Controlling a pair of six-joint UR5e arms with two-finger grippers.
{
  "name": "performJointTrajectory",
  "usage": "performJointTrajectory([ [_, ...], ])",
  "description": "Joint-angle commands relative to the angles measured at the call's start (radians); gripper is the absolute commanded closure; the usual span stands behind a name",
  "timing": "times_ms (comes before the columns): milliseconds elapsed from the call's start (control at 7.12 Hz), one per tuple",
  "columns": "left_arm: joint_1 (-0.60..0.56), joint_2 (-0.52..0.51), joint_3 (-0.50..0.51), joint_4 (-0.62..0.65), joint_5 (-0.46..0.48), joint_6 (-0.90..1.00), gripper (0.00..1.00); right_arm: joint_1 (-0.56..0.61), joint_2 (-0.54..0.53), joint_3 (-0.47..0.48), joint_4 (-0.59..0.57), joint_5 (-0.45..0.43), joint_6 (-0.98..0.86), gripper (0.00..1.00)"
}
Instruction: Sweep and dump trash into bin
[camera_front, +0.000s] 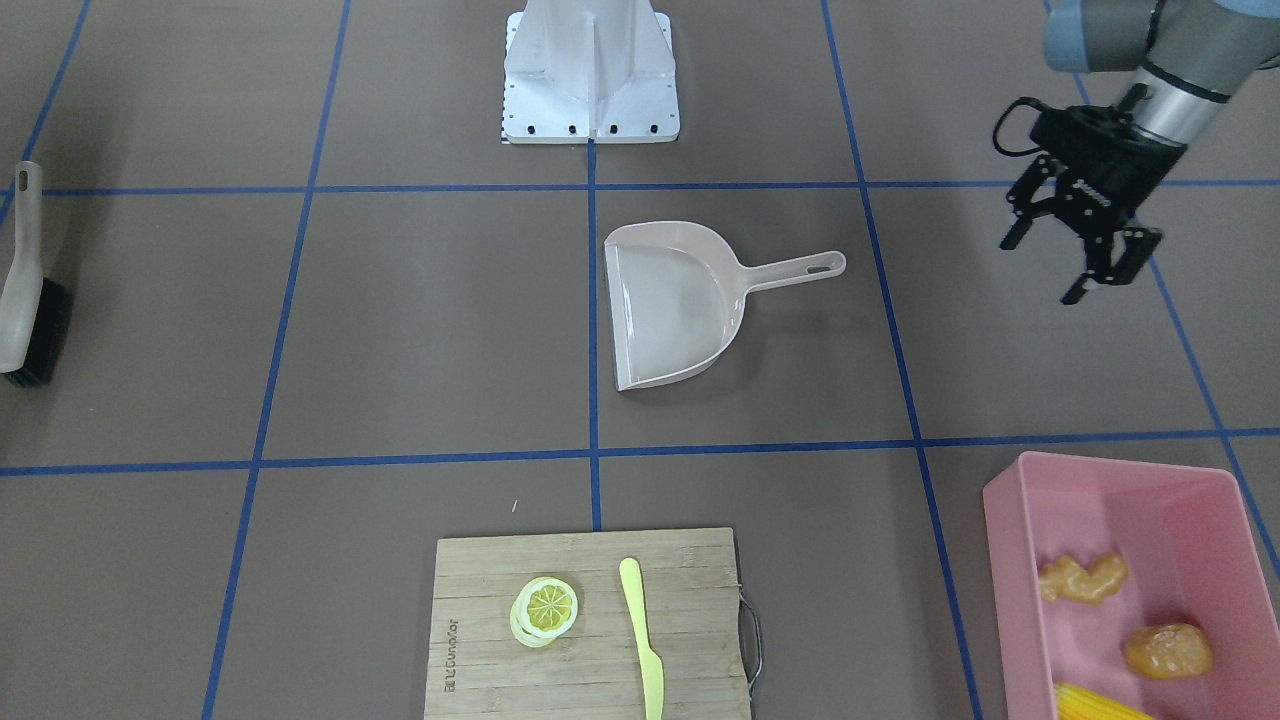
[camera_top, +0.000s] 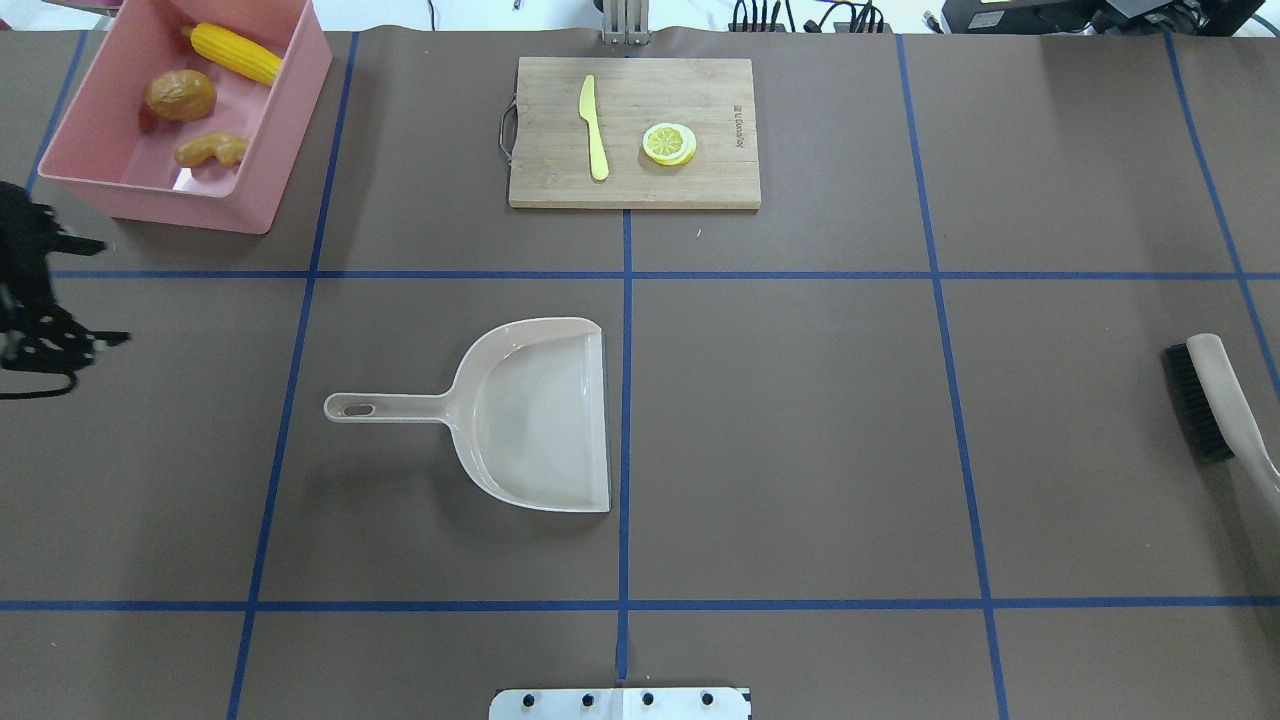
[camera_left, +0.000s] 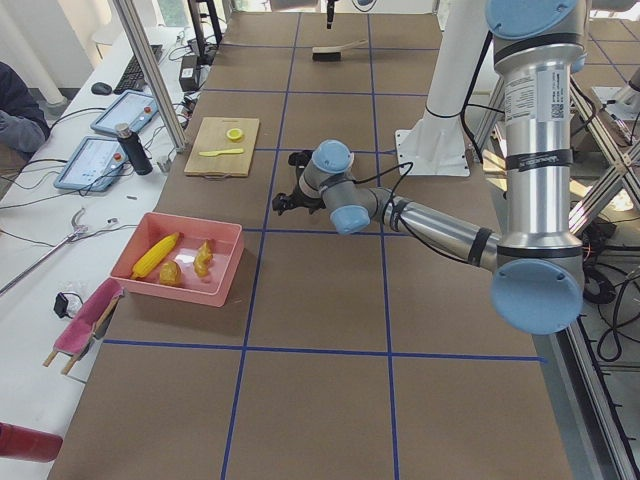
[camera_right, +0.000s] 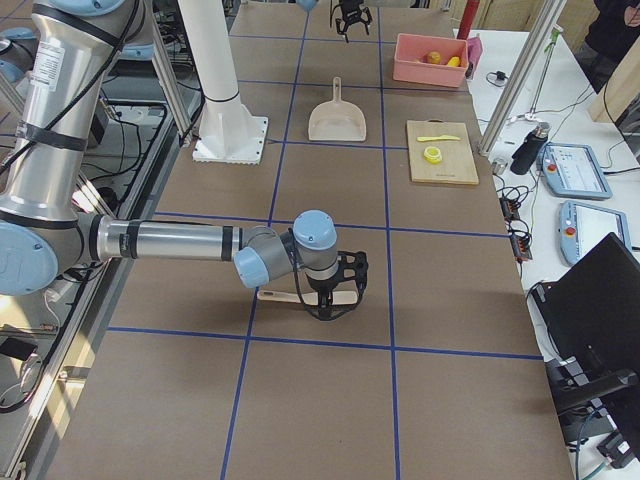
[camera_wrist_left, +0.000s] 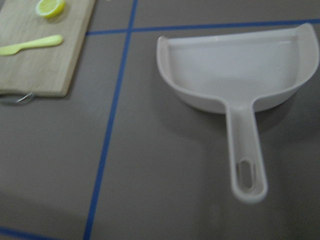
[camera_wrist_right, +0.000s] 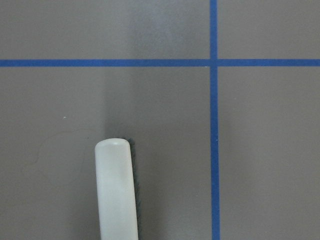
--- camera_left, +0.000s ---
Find tan toy ginger root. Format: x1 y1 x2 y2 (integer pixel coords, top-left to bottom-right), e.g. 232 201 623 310
193 241 213 278

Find blue teach pendant tablet far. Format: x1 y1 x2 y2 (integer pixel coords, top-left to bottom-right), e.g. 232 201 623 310
90 90 158 136

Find black water bottle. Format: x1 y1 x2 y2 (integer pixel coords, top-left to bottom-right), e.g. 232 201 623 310
115 123 153 175

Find pink plastic bin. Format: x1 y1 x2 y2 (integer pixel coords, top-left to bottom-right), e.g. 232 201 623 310
110 212 244 307

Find pink cloth wooden rack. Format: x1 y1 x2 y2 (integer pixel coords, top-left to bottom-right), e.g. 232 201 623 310
43 278 123 375

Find black computer mouse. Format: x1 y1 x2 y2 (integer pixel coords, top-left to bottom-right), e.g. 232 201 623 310
91 82 113 96

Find black power adapter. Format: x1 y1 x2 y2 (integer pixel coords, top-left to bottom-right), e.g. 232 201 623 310
179 54 200 92

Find blue teach pendant tablet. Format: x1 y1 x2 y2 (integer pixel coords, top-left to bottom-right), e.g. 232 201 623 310
90 90 158 136
54 136 128 193

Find wooden cutting board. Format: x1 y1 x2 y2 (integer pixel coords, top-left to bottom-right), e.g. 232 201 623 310
184 117 260 177

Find metal reacher grabber tool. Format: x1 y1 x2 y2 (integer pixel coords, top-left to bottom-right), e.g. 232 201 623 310
1 207 88 295

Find small black device with cable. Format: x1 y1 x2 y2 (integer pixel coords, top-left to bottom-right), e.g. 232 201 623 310
53 292 71 318

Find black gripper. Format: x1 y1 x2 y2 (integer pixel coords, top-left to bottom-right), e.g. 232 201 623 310
271 150 325 215

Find brown toy potato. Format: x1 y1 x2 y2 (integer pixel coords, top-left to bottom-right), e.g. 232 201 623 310
158 260 182 287

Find red cylinder object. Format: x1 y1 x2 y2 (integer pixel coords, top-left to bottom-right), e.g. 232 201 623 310
1 423 63 463

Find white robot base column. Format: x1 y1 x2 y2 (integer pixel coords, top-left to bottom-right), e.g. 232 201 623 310
396 1 497 177

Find yellow lemon slice toy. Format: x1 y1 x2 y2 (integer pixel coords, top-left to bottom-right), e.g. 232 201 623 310
226 128 244 142

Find beige hand brush black bristles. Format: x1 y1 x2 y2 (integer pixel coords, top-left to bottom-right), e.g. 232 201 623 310
312 39 368 62

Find black keyboard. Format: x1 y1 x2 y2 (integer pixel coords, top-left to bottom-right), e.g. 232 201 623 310
113 56 146 95

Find yellow plastic knife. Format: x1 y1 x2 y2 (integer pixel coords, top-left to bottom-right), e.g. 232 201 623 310
198 148 244 157

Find blue teach pendant tablet near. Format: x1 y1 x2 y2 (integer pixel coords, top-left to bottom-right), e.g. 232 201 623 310
54 136 128 193

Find aluminium frame post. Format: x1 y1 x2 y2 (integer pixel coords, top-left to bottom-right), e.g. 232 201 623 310
114 0 187 153

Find yellow toy corn cob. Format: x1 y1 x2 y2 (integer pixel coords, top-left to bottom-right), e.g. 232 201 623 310
130 232 181 280

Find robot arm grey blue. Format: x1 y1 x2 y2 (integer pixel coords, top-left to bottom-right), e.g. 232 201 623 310
272 1 590 335

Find person in dark sweater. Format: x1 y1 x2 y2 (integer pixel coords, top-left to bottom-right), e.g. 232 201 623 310
1 63 51 160

